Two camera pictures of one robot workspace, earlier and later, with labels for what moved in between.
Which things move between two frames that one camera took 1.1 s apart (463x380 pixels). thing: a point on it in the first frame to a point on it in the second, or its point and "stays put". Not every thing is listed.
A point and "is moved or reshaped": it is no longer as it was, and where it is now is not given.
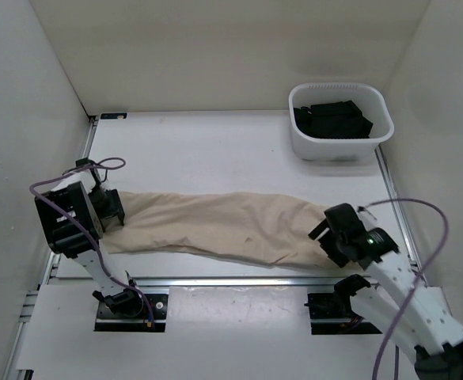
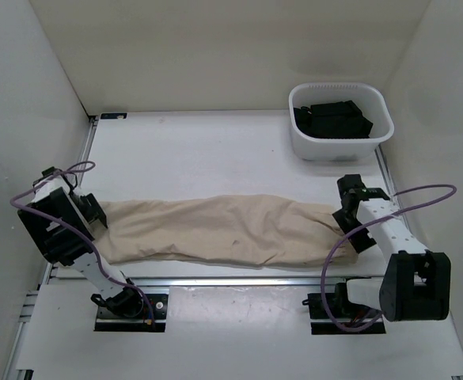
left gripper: [114, 207] to [94, 211]
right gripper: [339, 257] to [360, 240]
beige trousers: [245, 228] is moved or reshaped
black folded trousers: [342, 119] stays put
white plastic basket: [338, 122] stays put
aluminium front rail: [244, 281] stays put
